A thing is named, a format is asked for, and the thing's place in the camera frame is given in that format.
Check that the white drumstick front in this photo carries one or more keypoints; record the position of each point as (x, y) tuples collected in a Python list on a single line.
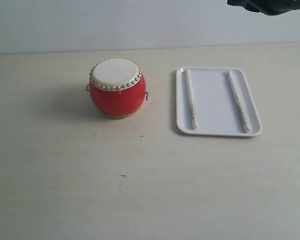
[(191, 99)]

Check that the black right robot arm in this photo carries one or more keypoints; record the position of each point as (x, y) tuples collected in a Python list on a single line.
[(267, 7)]

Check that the small red drum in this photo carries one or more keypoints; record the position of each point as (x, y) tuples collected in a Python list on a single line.
[(117, 87)]

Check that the white rectangular plastic tray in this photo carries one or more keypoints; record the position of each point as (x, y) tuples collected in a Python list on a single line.
[(217, 112)]

